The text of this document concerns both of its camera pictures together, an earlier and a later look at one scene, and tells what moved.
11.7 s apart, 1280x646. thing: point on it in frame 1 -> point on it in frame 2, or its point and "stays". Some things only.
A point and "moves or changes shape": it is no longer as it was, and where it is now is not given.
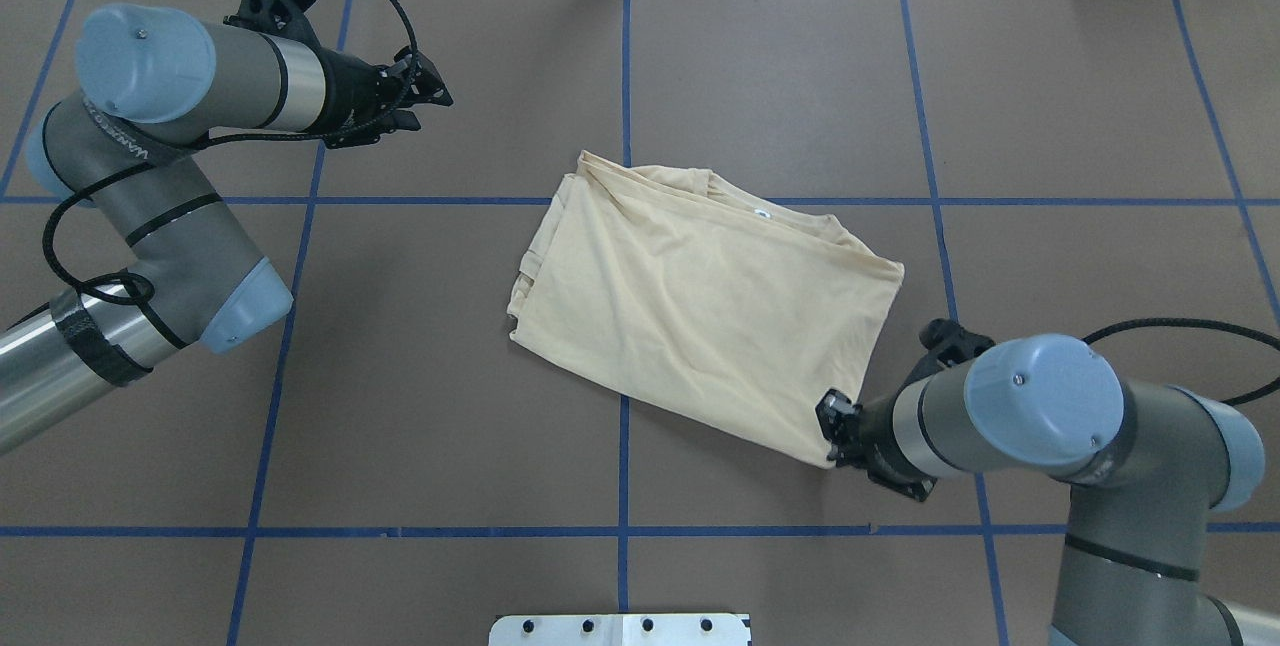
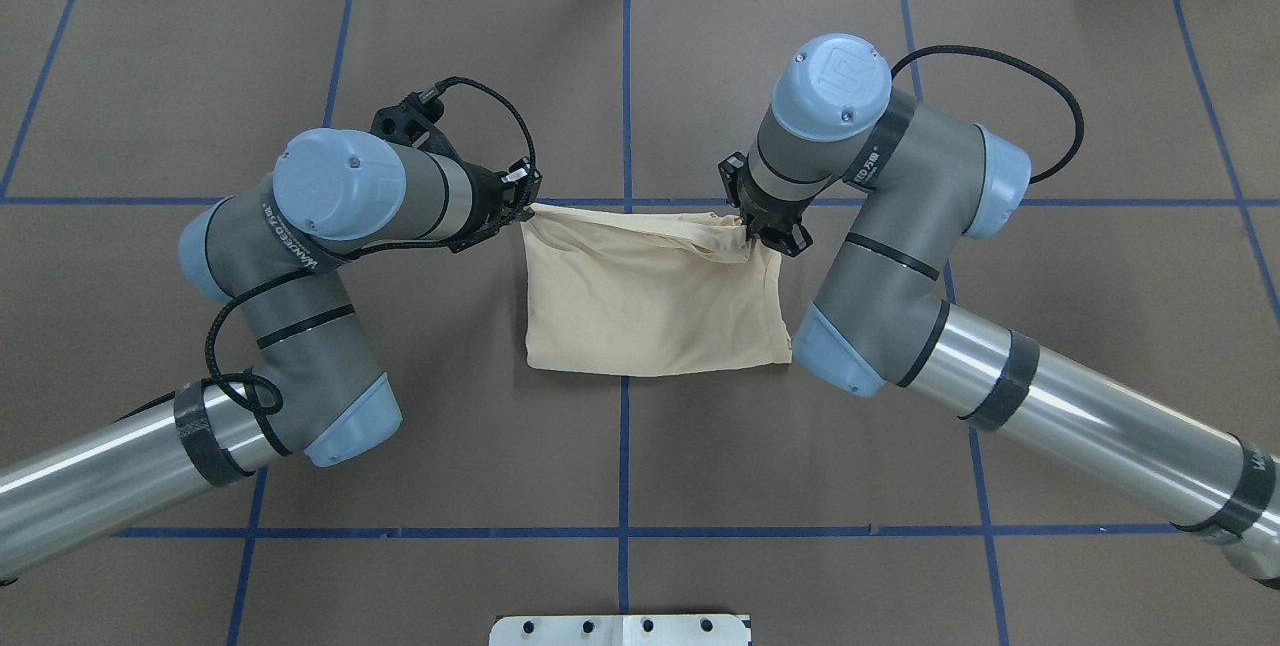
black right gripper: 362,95 -> 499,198
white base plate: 621,630 stays
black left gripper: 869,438 -> 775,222
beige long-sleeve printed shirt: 685,285 moves or changes shape
